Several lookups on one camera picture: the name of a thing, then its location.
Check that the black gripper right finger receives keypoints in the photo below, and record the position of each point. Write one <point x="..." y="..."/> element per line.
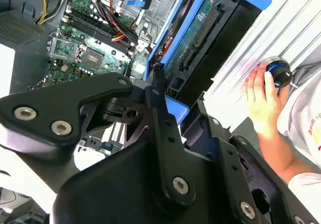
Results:
<point x="237" y="186"/>

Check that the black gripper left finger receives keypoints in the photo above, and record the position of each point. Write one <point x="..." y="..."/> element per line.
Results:
<point x="62" y="101"/>

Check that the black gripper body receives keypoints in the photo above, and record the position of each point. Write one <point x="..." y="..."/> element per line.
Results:
<point x="113" y="188"/>

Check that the hard disk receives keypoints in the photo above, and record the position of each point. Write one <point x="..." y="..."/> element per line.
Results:
<point x="190" y="33"/>

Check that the person's hand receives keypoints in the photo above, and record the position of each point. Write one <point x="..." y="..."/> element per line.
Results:
<point x="263" y="101"/>

